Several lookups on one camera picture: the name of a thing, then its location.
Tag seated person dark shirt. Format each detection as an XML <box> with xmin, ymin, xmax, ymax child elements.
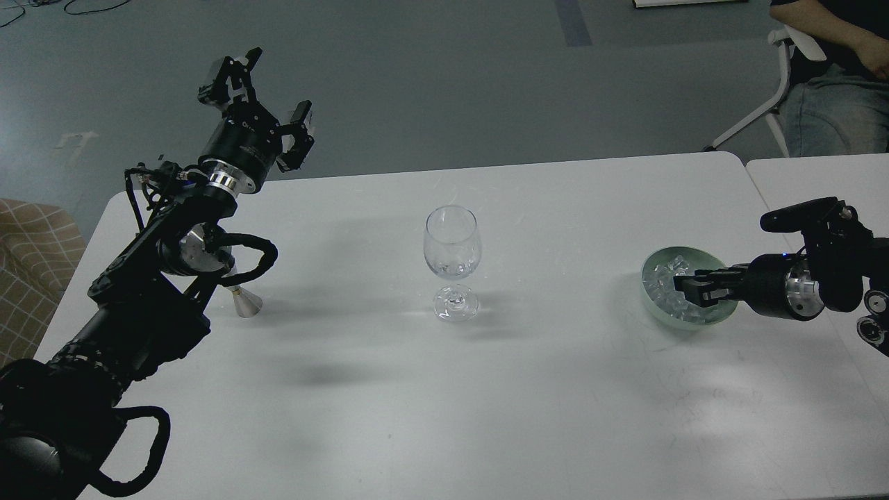
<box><xmin>769</xmin><ymin>1</ymin><xmax>888</xmax><ymax>158</ymax></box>

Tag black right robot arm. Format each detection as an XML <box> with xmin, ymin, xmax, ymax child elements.
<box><xmin>673</xmin><ymin>197</ymin><xmax>888</xmax><ymax>355</ymax></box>

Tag person left hand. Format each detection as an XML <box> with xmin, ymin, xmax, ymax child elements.
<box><xmin>851</xmin><ymin>31</ymin><xmax>888</xmax><ymax>81</ymax></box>

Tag clear wine glass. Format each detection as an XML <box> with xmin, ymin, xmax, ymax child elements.
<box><xmin>423</xmin><ymin>204</ymin><xmax>483</xmax><ymax>323</ymax></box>

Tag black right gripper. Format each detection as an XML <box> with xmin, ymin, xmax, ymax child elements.
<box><xmin>673</xmin><ymin>253</ymin><xmax>825</xmax><ymax>321</ymax></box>

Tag clear ice cubes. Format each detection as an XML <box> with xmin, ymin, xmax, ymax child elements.
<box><xmin>642</xmin><ymin>252</ymin><xmax>730</xmax><ymax>325</ymax></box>

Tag green bowl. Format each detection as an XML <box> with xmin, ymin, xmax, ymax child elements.
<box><xmin>640</xmin><ymin>247</ymin><xmax>738</xmax><ymax>331</ymax></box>

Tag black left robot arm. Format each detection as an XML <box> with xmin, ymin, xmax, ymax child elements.
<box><xmin>2</xmin><ymin>47</ymin><xmax>315</xmax><ymax>499</ymax></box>

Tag beige checkered sofa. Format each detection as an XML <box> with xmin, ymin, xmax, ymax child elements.
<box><xmin>1</xmin><ymin>199</ymin><xmax>86</xmax><ymax>366</ymax></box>

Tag white office chair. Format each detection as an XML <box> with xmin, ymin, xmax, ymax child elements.
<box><xmin>703</xmin><ymin>24</ymin><xmax>829</xmax><ymax>157</ymax></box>

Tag steel cocktail jigger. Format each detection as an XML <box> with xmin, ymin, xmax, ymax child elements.
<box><xmin>223</xmin><ymin>284</ymin><xmax>263</xmax><ymax>319</ymax></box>

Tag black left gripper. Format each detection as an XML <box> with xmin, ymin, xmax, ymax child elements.
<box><xmin>197</xmin><ymin>47</ymin><xmax>315</xmax><ymax>194</ymax></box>

